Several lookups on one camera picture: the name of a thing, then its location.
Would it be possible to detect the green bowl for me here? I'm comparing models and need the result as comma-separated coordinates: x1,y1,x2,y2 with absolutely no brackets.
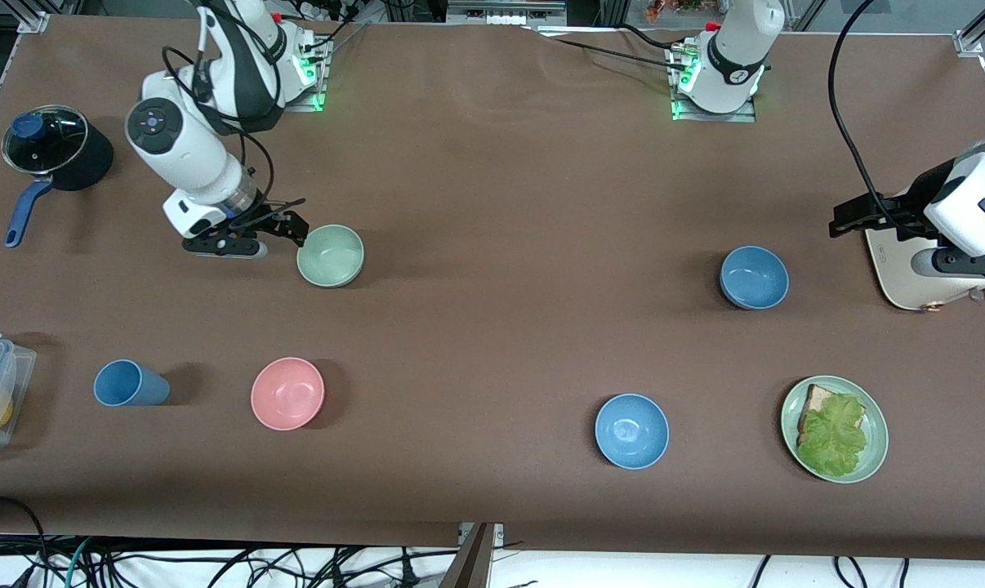
296,225,366,289

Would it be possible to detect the blue bowl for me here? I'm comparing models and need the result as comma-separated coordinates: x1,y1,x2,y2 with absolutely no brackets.
595,394,671,470
719,245,791,311

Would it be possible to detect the pink bowl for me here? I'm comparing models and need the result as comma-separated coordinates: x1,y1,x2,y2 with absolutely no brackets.
251,357,326,432

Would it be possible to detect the white cutting board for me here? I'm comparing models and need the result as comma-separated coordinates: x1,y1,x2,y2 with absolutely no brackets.
865,222,985,314

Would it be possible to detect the glass pot lid blue knob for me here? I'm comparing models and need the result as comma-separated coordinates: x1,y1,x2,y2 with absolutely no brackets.
2,105,90,175

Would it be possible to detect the blue ribbed cup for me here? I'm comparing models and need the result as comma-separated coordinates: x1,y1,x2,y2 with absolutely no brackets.
93,359,171,408

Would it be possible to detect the bread slice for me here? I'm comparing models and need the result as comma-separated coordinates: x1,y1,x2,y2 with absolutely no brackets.
797,384,867,447

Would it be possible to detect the green plate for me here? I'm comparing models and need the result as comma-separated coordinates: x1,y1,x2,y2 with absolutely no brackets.
780,376,889,484

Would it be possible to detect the green lettuce leaf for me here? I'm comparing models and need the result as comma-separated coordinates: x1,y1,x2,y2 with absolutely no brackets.
796,394,870,479

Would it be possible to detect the clear plastic food container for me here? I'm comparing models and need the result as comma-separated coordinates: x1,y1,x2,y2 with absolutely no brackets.
0,328,38,452

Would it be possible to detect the brown table cloth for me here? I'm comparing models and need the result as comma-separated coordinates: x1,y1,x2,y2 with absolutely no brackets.
0,15,985,564

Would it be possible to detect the brown table leg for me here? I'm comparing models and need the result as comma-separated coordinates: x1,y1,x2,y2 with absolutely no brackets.
439,523,495,588

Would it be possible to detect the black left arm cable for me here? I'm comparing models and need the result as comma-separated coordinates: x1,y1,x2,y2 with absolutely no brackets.
827,0,911,236

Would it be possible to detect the black pot with blue handle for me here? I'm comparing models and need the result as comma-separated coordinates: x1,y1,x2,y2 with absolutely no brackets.
2,105,115,249

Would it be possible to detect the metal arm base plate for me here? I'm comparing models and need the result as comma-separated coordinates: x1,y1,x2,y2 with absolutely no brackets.
666,41,760,124
283,23,332,113

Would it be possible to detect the black base cable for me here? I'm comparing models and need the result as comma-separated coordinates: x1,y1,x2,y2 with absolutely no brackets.
533,23,691,73

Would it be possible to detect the aluminium frame rail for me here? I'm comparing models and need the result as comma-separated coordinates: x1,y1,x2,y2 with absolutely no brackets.
447,0,568,26

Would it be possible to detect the teal floor cable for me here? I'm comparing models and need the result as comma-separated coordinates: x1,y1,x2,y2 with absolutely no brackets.
65,537,95,588

